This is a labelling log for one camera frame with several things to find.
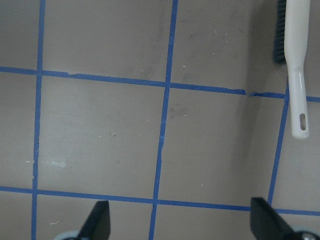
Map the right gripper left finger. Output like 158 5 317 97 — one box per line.
56 200 111 240

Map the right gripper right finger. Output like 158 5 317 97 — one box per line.
250 197 320 240

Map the beige hand brush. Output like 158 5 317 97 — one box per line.
272 0 311 140

